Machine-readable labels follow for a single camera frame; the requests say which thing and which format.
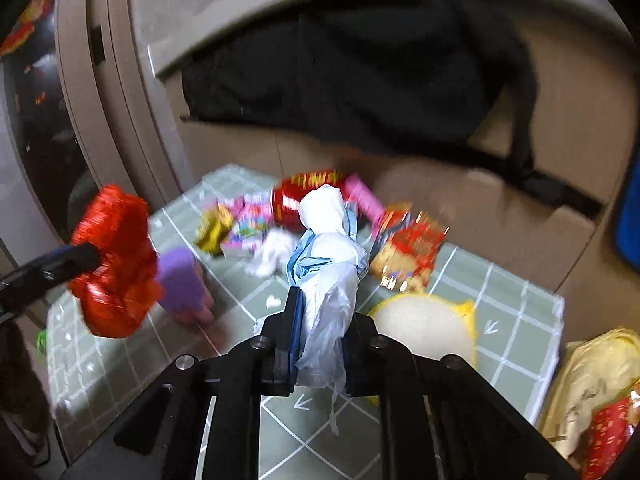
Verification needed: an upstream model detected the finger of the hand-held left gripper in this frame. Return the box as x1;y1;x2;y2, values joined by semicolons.
0;242;102;321

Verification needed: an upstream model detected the white crumpled tissue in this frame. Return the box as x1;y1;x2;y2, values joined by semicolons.
244;229;299;279

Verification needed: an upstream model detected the colourful pink snack packet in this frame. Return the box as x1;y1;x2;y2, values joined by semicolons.
220;194;275;257

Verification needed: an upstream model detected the yellow plastic bag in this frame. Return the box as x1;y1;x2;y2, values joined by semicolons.
536;327;640;461

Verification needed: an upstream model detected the black door latch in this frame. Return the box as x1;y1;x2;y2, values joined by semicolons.
89;24;107;67

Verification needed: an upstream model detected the blue object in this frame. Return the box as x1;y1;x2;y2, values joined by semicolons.
611;157;640;263

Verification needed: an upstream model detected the red foil wrapper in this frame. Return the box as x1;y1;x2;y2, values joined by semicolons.
67;184;164;339

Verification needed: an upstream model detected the green checked tablecloth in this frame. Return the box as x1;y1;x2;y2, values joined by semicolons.
46;162;566;480

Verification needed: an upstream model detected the purple snack packet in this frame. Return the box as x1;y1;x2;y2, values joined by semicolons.
154;246;211;314

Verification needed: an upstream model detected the red yellow-print snack bag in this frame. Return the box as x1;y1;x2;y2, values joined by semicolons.
271;169;352;234

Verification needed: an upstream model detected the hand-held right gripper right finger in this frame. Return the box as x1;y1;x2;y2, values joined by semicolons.
341;311;582;480

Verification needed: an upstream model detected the orange red snack packet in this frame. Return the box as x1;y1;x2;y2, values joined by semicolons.
369;220;449;294

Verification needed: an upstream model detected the white and blue plastic bag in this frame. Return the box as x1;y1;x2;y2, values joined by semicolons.
284;184;372;436

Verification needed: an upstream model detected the beige door frame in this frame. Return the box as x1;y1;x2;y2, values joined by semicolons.
54;0;197;213

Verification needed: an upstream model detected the pink lollipop candy packet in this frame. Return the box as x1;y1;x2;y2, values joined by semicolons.
344;175;387;227

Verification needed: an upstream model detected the small orange snack packet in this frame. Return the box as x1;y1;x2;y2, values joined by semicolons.
375;201;417;241

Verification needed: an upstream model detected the yellow and white round object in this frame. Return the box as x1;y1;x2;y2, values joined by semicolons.
366;293;479;367

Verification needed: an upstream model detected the person in black shirt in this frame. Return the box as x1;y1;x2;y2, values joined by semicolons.
180;0;607;222

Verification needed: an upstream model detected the red patterned packet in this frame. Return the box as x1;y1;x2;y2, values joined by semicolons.
579;394;640;480

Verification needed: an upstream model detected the gold snack packet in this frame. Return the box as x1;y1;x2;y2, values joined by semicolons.
194;201;237;255

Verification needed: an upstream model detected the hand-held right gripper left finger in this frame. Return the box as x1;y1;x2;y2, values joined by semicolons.
60;286;307;480

